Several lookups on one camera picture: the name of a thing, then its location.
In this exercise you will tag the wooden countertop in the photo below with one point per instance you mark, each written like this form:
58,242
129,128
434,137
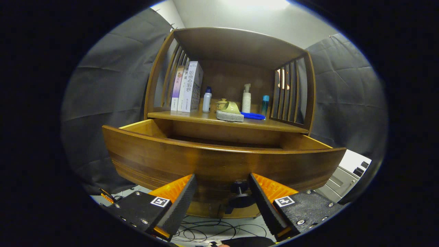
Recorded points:
192,116

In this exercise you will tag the orange and black device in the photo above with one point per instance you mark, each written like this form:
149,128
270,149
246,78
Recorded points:
109,197

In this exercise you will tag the thin white book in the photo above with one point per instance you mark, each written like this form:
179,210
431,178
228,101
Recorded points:
184,82

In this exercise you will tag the wooden drawer with black knob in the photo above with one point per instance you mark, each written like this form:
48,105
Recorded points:
205,164

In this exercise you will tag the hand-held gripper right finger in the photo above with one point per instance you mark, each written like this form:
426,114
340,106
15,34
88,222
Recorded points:
264,204

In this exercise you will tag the thick white patterned book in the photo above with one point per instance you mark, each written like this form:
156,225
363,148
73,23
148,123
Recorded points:
192,89

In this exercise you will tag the blue folded cloth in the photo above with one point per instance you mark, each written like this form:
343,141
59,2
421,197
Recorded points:
255,116

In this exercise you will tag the teal bottle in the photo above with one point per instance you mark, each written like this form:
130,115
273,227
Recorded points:
265,106

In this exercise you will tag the round ceiling light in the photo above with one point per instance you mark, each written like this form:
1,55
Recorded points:
260,3

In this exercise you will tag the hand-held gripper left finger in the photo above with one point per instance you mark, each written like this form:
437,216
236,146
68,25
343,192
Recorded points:
178,206

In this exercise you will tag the white panelled unit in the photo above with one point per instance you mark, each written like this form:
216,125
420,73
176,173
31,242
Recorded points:
346,175

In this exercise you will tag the purple book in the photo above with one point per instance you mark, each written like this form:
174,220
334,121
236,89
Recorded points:
176,89

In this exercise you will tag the yellow lidded teacup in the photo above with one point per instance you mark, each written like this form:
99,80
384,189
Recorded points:
221,104

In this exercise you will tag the brown wooden cabinet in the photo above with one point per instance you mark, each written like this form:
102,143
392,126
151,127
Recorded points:
240,44

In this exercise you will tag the white bottle with blue cap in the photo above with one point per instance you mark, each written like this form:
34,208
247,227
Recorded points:
206,101

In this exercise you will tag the white pump bottle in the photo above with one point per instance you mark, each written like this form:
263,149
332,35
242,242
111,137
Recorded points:
246,101

